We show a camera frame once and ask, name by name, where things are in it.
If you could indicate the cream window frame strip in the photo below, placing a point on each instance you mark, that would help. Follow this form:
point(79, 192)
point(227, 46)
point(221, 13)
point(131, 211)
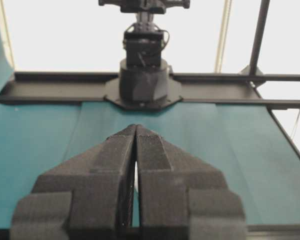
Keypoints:
point(6, 37)
point(223, 37)

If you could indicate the black upright frame post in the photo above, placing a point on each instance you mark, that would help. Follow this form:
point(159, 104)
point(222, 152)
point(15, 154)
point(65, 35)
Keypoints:
point(261, 30)

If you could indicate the black table edge rail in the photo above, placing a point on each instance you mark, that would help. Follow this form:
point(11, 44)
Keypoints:
point(290, 142)

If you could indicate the blue-green table cloth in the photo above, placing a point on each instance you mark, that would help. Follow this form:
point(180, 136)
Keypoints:
point(40, 150)

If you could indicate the black metal frame rail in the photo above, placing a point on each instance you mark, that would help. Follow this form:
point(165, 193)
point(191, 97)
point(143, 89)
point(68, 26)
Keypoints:
point(52, 87)
point(277, 233)

